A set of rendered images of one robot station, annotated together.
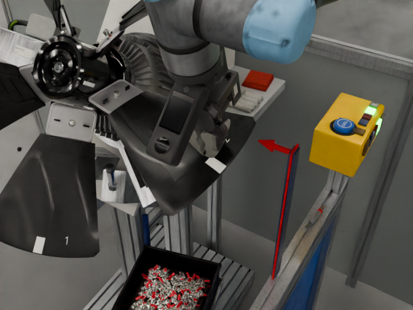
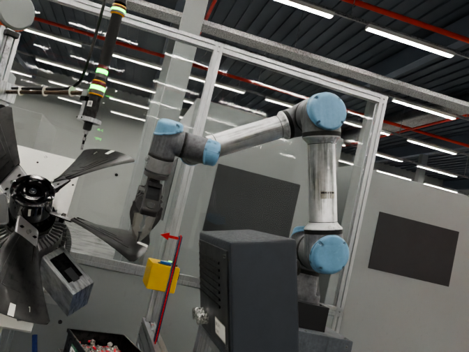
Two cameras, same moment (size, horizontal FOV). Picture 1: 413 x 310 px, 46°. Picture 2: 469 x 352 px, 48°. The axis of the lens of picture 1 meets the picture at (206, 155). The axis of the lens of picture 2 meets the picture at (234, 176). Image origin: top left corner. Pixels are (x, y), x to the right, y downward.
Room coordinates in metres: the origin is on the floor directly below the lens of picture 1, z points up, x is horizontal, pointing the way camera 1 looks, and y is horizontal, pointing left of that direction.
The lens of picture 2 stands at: (-0.67, 0.94, 1.25)
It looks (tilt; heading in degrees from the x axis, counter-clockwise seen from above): 6 degrees up; 315
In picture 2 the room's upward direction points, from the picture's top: 13 degrees clockwise
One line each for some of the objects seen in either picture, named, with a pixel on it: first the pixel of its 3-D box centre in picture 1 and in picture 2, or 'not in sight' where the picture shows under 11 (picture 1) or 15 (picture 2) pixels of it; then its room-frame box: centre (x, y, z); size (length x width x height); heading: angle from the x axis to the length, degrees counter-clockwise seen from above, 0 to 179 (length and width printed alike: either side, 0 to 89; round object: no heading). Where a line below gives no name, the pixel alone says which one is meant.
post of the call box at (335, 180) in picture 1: (338, 169); (153, 304); (0.82, -0.30, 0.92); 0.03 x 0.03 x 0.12; 58
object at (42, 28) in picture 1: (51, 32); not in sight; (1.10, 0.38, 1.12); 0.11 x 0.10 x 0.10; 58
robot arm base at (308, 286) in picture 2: not in sight; (299, 282); (0.36, -0.50, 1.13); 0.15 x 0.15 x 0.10
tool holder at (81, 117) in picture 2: not in sight; (91, 106); (0.77, 0.16, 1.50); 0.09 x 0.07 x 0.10; 3
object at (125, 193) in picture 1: (123, 186); not in sight; (0.77, 0.19, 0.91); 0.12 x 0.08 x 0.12; 148
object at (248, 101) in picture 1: (235, 96); not in sight; (1.19, -0.09, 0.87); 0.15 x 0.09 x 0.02; 59
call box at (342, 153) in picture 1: (346, 135); (160, 276); (0.82, -0.30, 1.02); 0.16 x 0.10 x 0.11; 148
